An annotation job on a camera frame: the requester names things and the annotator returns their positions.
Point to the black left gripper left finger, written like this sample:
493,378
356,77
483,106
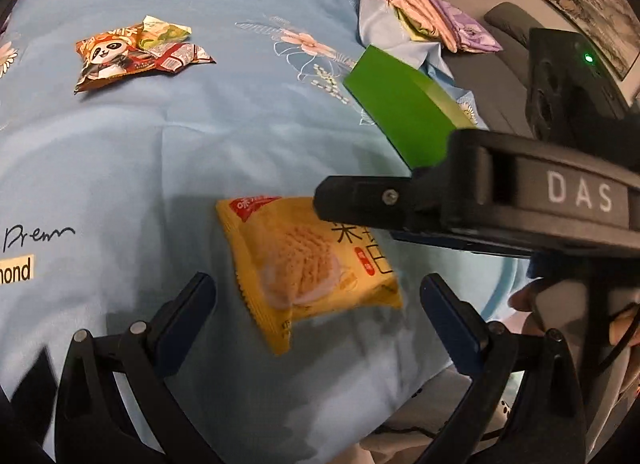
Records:
151,351

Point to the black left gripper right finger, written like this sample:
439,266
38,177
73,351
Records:
485,352

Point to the yellow rice crust snack bag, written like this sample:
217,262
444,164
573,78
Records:
291,266

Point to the person right hand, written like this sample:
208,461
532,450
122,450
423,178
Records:
524,301

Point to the grey sofa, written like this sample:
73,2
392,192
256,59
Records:
499,81

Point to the green storage box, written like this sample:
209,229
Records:
415,114

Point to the folded floral fabric pile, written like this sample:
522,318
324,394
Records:
389,24

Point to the framed landscape painting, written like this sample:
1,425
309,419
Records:
612,27

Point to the light blue floral cloth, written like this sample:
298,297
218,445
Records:
110,193

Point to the red white snack packet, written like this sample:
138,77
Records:
174,56

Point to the orange panda snack bag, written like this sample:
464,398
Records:
110,56

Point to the green yellow snack packet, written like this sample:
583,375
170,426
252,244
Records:
155,32

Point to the black camera box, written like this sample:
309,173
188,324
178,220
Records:
570,91

